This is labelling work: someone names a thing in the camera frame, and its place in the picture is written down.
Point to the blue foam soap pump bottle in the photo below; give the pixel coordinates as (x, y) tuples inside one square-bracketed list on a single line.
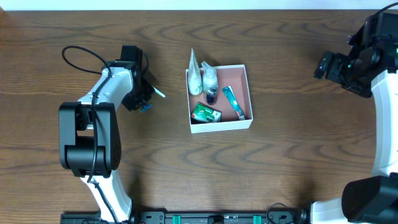
[(210, 83)]

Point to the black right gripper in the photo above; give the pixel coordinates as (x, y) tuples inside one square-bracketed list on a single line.
[(330, 66)]

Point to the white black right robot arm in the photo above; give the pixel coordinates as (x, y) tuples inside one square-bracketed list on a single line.
[(370, 71)]

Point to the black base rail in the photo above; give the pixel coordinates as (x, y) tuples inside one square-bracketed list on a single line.
[(279, 215)]

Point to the blue disposable razor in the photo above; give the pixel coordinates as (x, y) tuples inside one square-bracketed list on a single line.
[(145, 108)]

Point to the white Pantene conditioner tube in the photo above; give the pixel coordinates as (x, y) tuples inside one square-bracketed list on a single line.
[(194, 78)]

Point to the green white toothbrush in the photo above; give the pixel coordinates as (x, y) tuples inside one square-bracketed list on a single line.
[(157, 91)]

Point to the white box with pink interior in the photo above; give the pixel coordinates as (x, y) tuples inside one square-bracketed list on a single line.
[(228, 75)]

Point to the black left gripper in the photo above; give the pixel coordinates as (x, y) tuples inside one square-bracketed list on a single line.
[(137, 101)]

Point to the green toothpaste tube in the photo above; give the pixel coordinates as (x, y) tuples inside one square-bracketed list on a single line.
[(229, 94)]

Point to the green Dettol soap box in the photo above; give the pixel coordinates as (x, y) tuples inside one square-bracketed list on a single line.
[(204, 114)]

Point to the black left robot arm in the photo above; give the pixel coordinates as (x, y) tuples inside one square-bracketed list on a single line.
[(90, 144)]

